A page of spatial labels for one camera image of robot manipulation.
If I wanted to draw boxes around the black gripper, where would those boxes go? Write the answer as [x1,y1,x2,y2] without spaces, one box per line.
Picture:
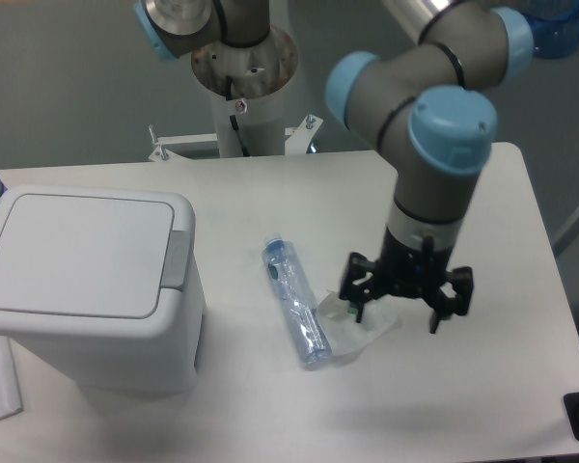
[339,231,474,334]

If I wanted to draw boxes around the white plastic trash can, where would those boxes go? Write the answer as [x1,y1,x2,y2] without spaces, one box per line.
[0,185,206,394]

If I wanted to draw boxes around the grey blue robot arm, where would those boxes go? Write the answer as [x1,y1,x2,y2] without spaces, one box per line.
[134,1,534,327]

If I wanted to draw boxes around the crumpled clear plastic wrapper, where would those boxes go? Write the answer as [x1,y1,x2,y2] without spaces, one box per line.
[316,292,400,363]

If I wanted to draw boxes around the crushed clear plastic bottle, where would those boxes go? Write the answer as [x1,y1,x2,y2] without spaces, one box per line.
[262,233,332,367]

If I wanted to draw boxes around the blue water jug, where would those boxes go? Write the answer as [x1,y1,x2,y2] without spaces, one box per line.
[524,1,579,59]

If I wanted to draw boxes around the white pedestal base frame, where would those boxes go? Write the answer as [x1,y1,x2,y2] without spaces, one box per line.
[149,114,323,161]

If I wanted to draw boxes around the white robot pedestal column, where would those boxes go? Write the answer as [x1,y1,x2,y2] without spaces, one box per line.
[191,25,298,132]

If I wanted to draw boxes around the black pedestal cable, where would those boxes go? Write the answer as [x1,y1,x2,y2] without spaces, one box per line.
[225,75,251,157]

